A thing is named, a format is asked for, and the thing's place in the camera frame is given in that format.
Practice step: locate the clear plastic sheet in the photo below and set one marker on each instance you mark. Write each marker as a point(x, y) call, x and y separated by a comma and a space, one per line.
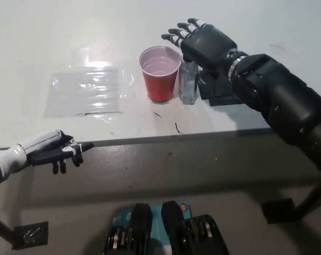
point(83, 93)

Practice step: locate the black tape patch on table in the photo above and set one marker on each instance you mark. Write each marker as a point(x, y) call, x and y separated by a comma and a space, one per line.
point(221, 98)

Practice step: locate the black table leg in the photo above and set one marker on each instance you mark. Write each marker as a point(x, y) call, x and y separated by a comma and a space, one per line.
point(2, 231)
point(314, 199)

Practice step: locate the green tape marker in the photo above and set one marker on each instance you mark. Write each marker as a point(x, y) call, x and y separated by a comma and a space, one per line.
point(160, 103)

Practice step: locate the clear hand soap pump bottle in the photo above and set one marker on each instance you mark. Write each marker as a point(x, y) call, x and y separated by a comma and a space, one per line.
point(187, 82)

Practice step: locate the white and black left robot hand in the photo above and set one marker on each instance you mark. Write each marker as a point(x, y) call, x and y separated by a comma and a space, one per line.
point(35, 148)

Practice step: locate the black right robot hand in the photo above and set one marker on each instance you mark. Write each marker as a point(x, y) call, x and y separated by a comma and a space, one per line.
point(205, 45)

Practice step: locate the red plastic cup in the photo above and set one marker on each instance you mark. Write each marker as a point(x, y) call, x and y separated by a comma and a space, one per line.
point(160, 85)

